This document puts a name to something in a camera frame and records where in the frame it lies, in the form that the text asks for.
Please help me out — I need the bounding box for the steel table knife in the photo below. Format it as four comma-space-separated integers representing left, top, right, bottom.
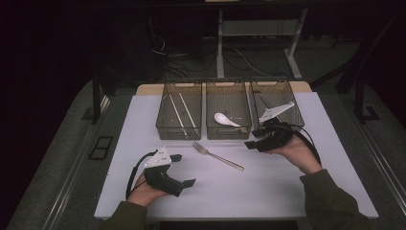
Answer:
259, 95, 283, 124

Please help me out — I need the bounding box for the black metal stand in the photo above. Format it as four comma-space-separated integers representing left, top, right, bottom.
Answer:
353, 76, 381, 125

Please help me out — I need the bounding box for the white floor cable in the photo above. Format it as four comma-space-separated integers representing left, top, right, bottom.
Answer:
234, 47, 273, 79

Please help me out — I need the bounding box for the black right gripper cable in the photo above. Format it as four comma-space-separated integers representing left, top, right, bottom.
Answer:
274, 123, 323, 167

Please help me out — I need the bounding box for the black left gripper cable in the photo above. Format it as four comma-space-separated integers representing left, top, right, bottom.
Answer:
124, 149, 160, 200

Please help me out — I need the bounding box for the bundle of black cables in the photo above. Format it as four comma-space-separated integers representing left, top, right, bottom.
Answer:
147, 32, 221, 81

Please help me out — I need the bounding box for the white table mat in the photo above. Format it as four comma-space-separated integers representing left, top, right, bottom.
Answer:
94, 91, 380, 221

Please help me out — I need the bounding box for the steel fork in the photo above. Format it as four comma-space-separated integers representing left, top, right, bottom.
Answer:
191, 141, 246, 173

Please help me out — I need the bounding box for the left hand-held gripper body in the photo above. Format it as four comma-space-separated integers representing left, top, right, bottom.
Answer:
143, 146, 185, 198

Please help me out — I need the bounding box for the grey floor rail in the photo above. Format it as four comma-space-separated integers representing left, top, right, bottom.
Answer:
360, 123, 406, 207
41, 127, 99, 230

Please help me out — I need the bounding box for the person's left hand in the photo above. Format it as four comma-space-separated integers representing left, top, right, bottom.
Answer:
126, 172, 169, 208

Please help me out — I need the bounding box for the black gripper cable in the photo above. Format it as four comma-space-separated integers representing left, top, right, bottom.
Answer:
274, 123, 323, 167
124, 149, 160, 200

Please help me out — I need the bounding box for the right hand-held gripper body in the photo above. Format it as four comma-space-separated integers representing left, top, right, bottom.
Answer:
258, 101, 297, 153

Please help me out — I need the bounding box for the white desk frame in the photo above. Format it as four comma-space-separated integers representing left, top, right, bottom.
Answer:
215, 8, 309, 81

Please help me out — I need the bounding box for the white ceramic spoon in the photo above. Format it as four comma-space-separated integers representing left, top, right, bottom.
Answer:
214, 112, 243, 128

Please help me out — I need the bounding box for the smoky transparent plastic bin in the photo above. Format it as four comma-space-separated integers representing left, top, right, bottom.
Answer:
249, 78, 305, 140
205, 80, 253, 141
155, 80, 203, 141

